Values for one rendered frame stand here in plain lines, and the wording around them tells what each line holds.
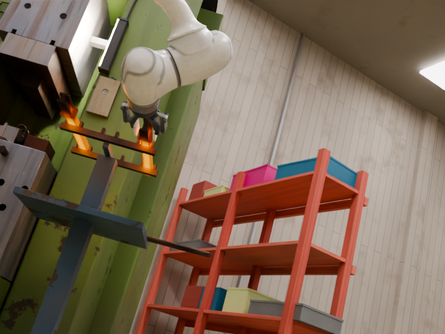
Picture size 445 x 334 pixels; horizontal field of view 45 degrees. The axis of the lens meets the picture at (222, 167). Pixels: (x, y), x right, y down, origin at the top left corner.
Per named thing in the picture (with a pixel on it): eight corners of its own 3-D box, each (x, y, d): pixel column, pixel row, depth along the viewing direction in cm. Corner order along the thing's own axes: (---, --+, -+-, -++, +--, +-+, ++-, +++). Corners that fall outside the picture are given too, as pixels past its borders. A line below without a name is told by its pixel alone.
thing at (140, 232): (142, 228, 160) (144, 222, 161) (12, 191, 161) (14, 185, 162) (146, 249, 189) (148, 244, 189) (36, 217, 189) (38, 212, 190)
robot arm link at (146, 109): (154, 110, 139) (155, 120, 144) (165, 80, 142) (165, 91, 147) (120, 100, 138) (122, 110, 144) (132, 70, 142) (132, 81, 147)
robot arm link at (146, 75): (132, 114, 137) (179, 97, 140) (128, 85, 123) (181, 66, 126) (116, 79, 140) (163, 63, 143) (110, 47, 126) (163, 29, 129)
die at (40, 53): (47, 66, 212) (56, 46, 215) (-2, 52, 212) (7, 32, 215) (65, 112, 251) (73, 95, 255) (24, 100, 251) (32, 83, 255)
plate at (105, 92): (106, 116, 220) (120, 81, 226) (85, 110, 220) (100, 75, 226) (107, 118, 222) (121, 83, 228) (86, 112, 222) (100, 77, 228)
